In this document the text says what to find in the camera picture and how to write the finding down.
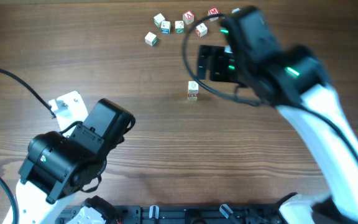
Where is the wooden block with O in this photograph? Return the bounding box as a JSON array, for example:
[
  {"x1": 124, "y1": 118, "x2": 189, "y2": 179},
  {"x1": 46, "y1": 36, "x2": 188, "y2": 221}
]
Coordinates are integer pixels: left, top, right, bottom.
[{"x1": 188, "y1": 81, "x2": 199, "y2": 94}]

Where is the plain wooden block blue edge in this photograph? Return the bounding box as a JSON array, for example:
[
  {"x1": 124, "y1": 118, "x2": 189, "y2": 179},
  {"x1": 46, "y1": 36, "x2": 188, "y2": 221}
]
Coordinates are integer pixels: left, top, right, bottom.
[{"x1": 188, "y1": 93, "x2": 198, "y2": 101}]

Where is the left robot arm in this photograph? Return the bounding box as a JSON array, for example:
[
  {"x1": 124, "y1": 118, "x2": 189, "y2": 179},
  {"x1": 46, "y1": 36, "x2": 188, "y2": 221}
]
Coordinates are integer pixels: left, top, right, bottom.
[{"x1": 4, "y1": 98, "x2": 135, "y2": 223}]

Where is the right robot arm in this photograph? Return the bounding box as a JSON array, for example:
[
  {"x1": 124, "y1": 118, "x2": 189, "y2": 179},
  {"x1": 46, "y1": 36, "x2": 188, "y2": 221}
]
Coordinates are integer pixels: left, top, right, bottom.
[{"x1": 192, "y1": 6, "x2": 358, "y2": 223}]

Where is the red edged picture block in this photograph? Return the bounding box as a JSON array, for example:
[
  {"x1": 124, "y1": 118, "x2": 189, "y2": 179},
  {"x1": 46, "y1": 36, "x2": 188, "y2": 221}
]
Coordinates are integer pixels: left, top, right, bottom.
[{"x1": 195, "y1": 23, "x2": 208, "y2": 37}]

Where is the green edged block middle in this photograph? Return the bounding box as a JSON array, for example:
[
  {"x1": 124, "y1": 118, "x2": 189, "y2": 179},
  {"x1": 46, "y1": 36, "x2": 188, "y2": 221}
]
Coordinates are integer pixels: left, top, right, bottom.
[{"x1": 175, "y1": 21, "x2": 185, "y2": 34}]

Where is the green edged block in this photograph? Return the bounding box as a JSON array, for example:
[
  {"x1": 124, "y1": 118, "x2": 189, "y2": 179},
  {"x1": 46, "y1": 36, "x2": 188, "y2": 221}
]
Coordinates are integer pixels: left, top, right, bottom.
[
  {"x1": 154, "y1": 13, "x2": 165, "y2": 27},
  {"x1": 145, "y1": 32, "x2": 158, "y2": 47},
  {"x1": 175, "y1": 21, "x2": 185, "y2": 34}
]

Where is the red letter A block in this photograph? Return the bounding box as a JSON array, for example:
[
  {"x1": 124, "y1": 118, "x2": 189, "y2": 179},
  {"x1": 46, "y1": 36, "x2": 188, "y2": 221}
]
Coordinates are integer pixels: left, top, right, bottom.
[{"x1": 183, "y1": 11, "x2": 195, "y2": 25}]

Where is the red letter M block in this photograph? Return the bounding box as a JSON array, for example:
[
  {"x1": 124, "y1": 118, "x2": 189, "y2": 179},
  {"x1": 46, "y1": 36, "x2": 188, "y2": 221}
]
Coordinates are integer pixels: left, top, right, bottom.
[{"x1": 208, "y1": 7, "x2": 220, "y2": 21}]

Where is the blue edged wooden block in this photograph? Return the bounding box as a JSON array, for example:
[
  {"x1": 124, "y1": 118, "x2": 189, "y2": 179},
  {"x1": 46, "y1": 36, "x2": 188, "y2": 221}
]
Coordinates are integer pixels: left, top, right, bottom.
[{"x1": 160, "y1": 21, "x2": 171, "y2": 34}]

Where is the plain wooden block top right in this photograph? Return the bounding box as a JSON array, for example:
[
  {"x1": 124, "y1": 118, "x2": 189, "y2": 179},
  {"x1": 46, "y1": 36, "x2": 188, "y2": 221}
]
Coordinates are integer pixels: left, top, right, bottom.
[{"x1": 231, "y1": 8, "x2": 240, "y2": 14}]

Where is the green edged block far left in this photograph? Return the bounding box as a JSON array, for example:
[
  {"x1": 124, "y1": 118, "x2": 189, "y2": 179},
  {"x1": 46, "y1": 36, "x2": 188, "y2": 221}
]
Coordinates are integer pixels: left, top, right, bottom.
[{"x1": 145, "y1": 32, "x2": 158, "y2": 47}]

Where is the green edged block top left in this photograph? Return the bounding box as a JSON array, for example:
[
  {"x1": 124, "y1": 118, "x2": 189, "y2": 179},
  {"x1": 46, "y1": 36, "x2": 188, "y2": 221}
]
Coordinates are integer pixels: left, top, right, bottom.
[{"x1": 154, "y1": 13, "x2": 165, "y2": 27}]

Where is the right camera cable black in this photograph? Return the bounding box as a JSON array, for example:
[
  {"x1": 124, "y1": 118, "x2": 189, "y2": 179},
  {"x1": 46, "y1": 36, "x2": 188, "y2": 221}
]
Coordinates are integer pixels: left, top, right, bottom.
[{"x1": 181, "y1": 7, "x2": 358, "y2": 168}]

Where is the camera cable black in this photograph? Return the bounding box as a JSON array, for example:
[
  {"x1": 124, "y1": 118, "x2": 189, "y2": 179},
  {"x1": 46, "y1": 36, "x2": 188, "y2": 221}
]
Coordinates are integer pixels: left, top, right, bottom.
[
  {"x1": 181, "y1": 7, "x2": 358, "y2": 168},
  {"x1": 0, "y1": 68, "x2": 56, "y2": 118}
]

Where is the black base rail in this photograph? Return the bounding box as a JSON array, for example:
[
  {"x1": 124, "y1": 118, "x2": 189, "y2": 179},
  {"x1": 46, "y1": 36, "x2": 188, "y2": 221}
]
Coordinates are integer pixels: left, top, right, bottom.
[{"x1": 55, "y1": 203, "x2": 291, "y2": 224}]

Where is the left camera cable black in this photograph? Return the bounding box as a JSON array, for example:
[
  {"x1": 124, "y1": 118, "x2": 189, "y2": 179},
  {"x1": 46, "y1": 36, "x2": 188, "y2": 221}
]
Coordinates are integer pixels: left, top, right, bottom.
[{"x1": 0, "y1": 68, "x2": 56, "y2": 118}]

